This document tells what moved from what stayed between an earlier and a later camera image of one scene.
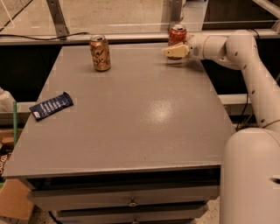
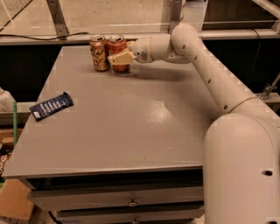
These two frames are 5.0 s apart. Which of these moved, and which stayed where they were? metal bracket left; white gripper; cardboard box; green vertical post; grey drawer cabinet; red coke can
Moved: red coke can; white gripper
Stayed: metal bracket left; cardboard box; grey drawer cabinet; green vertical post
